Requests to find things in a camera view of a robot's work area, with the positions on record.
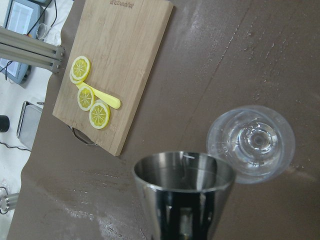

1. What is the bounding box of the middle lemon slice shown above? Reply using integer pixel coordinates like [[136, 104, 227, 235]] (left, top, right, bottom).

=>
[[77, 86, 95, 112]]

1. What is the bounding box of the steel double jigger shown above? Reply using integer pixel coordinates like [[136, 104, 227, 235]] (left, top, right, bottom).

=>
[[133, 151, 236, 240]]

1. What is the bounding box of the lemon slice near handle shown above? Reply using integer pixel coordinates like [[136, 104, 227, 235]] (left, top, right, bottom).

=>
[[89, 99, 111, 130]]

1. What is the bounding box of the black thermos bottle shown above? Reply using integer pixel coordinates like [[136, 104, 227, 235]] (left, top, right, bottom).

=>
[[0, 115, 10, 133]]

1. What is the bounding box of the top lemon slice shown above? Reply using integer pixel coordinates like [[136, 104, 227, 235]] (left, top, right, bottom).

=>
[[69, 55, 91, 84]]

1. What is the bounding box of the digital kitchen scale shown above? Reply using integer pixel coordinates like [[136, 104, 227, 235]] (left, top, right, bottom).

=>
[[16, 101, 43, 151]]

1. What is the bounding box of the aluminium frame post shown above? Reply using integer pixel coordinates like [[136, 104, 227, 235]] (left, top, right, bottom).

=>
[[0, 27, 65, 73]]

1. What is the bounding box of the wooden cutting board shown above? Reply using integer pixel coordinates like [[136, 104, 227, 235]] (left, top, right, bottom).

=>
[[52, 0, 173, 156]]

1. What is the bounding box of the brown table mat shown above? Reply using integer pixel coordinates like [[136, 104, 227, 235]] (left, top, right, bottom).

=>
[[7, 0, 320, 240]]

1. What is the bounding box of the blue teach pendant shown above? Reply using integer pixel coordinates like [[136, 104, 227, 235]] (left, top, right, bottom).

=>
[[0, 58, 31, 84], [2, 0, 45, 39]]

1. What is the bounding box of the clear wine glass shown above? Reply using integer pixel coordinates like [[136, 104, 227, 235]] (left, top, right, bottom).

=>
[[206, 105, 296, 184]]

